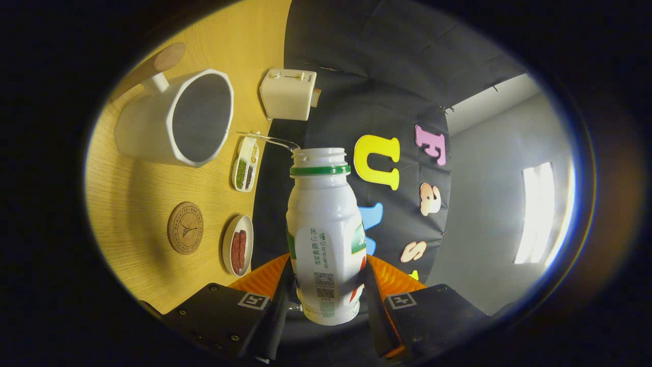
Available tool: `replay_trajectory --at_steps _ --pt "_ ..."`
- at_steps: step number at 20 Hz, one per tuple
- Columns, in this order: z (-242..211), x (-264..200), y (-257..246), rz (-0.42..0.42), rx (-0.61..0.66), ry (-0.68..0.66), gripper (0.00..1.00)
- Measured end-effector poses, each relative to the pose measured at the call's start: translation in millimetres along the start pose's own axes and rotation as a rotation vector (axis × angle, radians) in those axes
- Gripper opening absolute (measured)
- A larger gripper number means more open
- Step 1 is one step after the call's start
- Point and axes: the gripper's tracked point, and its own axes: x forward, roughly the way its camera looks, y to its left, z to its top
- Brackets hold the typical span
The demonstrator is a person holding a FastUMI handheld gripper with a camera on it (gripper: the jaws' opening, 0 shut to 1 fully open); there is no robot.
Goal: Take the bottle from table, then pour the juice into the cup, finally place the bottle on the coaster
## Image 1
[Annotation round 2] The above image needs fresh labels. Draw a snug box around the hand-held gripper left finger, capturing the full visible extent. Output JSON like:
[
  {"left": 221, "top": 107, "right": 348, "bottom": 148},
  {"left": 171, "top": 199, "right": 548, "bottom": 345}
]
[{"left": 163, "top": 253, "right": 296, "bottom": 363}]

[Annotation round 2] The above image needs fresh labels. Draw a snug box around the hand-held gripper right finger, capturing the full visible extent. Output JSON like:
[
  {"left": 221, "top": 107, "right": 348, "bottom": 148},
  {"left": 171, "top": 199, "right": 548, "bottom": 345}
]
[{"left": 360, "top": 253, "right": 491, "bottom": 361}]

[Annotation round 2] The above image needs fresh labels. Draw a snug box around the white juice bottle green ring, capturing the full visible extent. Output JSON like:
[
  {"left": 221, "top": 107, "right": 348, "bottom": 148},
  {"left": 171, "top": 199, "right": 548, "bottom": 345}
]
[{"left": 285, "top": 147, "right": 367, "bottom": 326}]

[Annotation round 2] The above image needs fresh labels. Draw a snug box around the round cork coaster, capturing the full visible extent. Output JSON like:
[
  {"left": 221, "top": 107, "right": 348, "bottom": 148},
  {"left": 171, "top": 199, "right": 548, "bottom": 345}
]
[{"left": 167, "top": 202, "right": 204, "bottom": 255}]

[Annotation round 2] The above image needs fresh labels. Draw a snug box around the white cup wooden handle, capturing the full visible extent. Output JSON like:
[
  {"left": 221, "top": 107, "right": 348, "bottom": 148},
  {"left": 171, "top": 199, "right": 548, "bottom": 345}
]
[{"left": 110, "top": 42, "right": 235, "bottom": 168}]

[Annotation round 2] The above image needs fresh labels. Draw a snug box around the white round plate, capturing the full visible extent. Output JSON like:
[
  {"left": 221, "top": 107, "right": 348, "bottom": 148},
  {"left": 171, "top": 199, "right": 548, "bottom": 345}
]
[{"left": 222, "top": 215, "right": 254, "bottom": 277}]

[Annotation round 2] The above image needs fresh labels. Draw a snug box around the white divided bean dish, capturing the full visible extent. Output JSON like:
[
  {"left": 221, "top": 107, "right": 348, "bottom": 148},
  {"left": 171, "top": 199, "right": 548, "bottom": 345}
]
[{"left": 231, "top": 134, "right": 260, "bottom": 193}]

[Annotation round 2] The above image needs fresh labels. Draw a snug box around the wooden table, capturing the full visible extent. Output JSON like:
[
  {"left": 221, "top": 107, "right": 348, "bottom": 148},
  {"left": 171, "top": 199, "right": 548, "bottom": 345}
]
[{"left": 84, "top": 0, "right": 293, "bottom": 314}]

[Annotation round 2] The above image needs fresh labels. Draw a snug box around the ceiling light panel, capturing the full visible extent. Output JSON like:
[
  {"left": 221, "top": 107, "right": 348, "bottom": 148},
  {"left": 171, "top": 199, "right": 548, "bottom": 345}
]
[{"left": 513, "top": 162, "right": 576, "bottom": 266}]

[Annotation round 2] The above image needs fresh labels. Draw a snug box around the white toaster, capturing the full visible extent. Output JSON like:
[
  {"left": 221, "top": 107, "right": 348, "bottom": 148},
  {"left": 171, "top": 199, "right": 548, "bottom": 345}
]
[{"left": 259, "top": 69, "right": 317, "bottom": 121}]

